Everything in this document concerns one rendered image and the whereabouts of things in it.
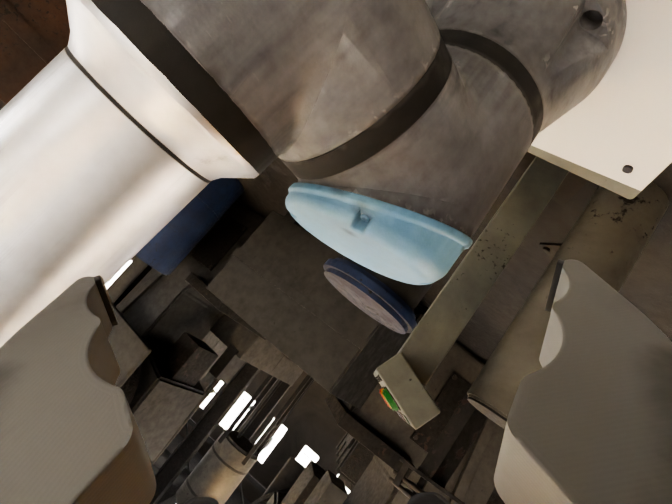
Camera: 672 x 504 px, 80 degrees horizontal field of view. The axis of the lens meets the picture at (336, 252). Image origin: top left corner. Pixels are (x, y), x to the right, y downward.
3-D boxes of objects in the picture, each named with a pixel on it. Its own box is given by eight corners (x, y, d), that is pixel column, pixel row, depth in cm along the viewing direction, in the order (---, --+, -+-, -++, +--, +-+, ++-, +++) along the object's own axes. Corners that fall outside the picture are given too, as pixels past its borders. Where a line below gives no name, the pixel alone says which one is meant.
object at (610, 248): (685, 198, 73) (542, 447, 62) (642, 223, 84) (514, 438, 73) (621, 164, 76) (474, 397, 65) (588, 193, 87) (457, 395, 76)
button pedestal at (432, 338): (618, 153, 75) (431, 442, 62) (559, 207, 97) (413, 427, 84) (538, 112, 79) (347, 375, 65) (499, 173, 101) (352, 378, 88)
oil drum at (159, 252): (231, 165, 282) (140, 264, 263) (253, 202, 338) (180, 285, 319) (172, 124, 296) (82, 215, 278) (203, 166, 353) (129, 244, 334)
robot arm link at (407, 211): (428, 170, 38) (346, 285, 35) (348, 43, 30) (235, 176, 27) (558, 174, 29) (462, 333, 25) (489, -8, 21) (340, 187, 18)
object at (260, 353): (321, 287, 497) (264, 360, 474) (282, 241, 409) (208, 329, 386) (353, 308, 468) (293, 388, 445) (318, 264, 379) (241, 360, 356)
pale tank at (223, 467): (347, 334, 836) (200, 532, 741) (349, 339, 923) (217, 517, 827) (313, 308, 858) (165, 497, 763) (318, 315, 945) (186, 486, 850)
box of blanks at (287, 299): (418, 273, 209) (326, 399, 192) (429, 322, 279) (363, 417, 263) (282, 195, 258) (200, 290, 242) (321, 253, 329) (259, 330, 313)
